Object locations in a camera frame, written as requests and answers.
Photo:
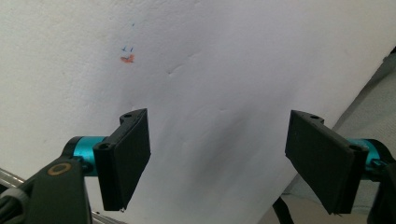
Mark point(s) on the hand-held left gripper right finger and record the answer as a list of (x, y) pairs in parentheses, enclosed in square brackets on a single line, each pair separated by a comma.
[(320, 158)]

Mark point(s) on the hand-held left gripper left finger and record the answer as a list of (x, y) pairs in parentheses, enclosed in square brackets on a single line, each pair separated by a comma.
[(124, 155)]

